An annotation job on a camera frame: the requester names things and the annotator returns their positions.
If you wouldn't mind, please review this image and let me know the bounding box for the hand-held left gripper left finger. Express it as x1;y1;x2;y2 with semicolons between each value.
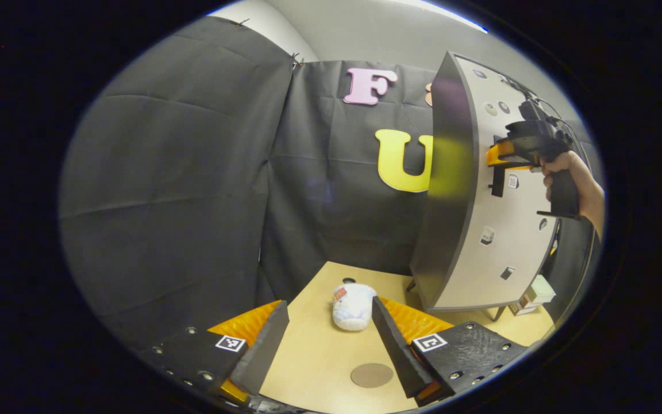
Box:
138;301;290;406

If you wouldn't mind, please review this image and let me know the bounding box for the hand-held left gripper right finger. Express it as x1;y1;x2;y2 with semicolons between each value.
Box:
371;297;530;408

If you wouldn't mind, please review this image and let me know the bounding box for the brown round coaster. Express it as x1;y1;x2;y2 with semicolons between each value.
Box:
350;362;394;389

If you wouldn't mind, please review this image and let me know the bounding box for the cream cabinet door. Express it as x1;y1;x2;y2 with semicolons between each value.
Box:
432;55;587;311

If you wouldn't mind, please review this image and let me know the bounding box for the dark grey cabinet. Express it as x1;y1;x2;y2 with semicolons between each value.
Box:
406;51;596;321

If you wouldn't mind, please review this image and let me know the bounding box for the white plush toy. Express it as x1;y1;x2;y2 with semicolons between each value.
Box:
332;283;378;332

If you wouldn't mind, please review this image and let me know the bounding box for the pale green book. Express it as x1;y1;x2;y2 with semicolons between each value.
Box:
524;275;556;304

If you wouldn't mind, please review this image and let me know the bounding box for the black backdrop cloth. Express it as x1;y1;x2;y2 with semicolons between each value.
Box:
58;16;602;346

